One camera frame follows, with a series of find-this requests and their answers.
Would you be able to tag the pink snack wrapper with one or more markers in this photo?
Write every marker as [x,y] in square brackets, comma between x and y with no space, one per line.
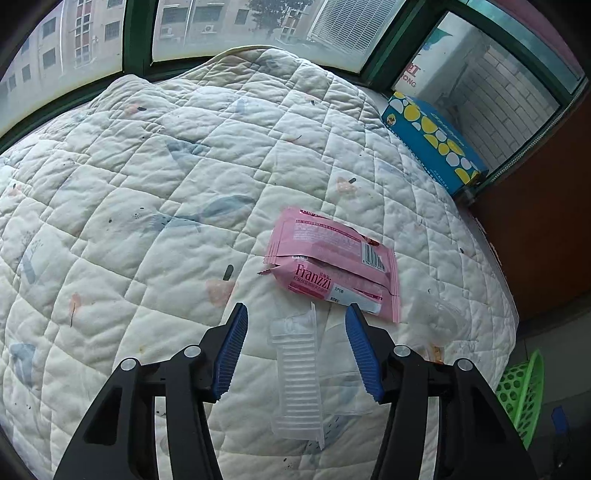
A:
[314,277]
[318,235]

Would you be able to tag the clear plastic bag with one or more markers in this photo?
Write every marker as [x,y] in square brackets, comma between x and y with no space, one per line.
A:
[436,318]

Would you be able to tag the green plastic mesh basket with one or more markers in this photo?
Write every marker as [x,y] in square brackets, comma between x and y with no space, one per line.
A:
[519,392]

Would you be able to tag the blue spotted tissue box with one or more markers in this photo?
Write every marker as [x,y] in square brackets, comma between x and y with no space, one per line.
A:
[429,134]

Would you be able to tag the white quilted blanket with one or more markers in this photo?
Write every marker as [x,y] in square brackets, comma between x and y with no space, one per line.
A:
[138,184]

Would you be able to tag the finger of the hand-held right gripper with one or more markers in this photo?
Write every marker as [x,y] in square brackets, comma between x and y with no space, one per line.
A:
[559,420]

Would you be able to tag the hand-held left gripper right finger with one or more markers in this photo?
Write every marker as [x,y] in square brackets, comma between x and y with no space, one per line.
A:
[364,355]

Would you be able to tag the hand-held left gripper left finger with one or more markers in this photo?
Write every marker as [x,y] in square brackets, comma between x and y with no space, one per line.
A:
[231,350]

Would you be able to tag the green window frame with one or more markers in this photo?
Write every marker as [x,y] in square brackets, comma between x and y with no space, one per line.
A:
[136,37]

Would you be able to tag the clear ribbed plastic tray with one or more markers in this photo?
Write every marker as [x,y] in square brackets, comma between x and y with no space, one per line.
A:
[298,383]

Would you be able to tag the brown wooden cabinet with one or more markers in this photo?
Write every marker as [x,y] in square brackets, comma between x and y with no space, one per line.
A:
[545,230]

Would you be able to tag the apartment building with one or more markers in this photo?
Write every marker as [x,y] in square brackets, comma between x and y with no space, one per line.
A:
[60,46]

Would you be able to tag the pink roller blind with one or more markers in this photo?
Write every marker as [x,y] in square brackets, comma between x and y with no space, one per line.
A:
[554,37]

